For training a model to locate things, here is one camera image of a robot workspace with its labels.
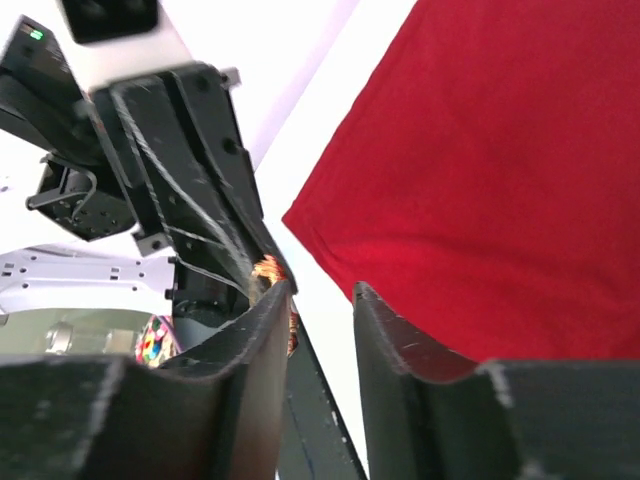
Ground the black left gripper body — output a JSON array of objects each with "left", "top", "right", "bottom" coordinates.
[{"left": 92, "top": 67, "right": 240, "bottom": 258}]

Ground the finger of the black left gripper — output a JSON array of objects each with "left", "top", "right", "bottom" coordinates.
[
  {"left": 107, "top": 74, "right": 260, "bottom": 294},
  {"left": 170, "top": 62, "right": 298, "bottom": 293}
]

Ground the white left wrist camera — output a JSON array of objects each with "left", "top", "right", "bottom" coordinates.
[{"left": 51, "top": 1, "right": 192, "bottom": 95}]

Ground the gold maple leaf brooch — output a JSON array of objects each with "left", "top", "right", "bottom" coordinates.
[{"left": 249, "top": 254, "right": 301, "bottom": 357}]

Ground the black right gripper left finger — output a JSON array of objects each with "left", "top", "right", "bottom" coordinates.
[{"left": 1, "top": 281, "right": 291, "bottom": 479}]

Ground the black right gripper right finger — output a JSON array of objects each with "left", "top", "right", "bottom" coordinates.
[{"left": 353, "top": 283, "right": 639, "bottom": 479}]

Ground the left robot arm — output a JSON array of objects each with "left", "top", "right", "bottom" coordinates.
[{"left": 1, "top": 1, "right": 292, "bottom": 319}]

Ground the red t-shirt garment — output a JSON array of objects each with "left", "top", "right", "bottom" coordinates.
[{"left": 283, "top": 1, "right": 639, "bottom": 361}]

